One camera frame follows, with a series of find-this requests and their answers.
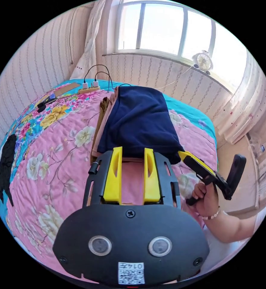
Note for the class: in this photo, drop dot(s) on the small white fan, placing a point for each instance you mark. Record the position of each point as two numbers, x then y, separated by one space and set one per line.
203 61

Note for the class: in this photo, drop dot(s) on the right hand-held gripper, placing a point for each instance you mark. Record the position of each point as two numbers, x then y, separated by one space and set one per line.
220 184

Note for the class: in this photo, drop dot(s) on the bed with floral quilt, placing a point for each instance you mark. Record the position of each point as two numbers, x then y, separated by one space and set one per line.
56 169

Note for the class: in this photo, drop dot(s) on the pale pink curtain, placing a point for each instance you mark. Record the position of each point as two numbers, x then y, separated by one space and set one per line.
247 101
90 45

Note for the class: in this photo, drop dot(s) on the black garment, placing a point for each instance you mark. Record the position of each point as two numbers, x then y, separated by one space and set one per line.
6 158

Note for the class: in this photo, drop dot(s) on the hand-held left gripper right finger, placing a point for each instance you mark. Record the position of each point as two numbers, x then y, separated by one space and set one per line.
151 180

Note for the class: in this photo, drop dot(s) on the person's right hand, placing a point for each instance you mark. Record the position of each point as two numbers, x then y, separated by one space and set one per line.
206 201

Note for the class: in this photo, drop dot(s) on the person's right forearm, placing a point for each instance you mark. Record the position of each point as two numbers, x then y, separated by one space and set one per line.
234 225

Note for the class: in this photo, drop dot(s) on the brown cardboard sheet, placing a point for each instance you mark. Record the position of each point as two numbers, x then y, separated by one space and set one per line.
66 89

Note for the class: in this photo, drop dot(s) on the small black device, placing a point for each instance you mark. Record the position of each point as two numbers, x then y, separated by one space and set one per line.
45 102

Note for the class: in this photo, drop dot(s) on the dark blue short sleeve shirt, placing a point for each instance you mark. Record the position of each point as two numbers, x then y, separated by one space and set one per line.
139 122

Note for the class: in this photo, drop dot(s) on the power strip with chargers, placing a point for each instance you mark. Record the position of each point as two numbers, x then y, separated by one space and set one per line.
88 88

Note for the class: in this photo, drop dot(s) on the pile of clothes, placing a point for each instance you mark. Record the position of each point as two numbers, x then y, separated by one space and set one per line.
99 140

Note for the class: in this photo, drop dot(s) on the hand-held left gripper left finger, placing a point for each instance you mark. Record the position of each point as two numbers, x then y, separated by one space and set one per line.
113 178

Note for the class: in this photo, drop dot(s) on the window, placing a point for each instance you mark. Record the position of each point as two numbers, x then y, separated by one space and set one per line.
160 24

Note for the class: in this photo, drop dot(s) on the person's body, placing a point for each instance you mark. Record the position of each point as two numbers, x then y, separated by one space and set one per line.
220 255

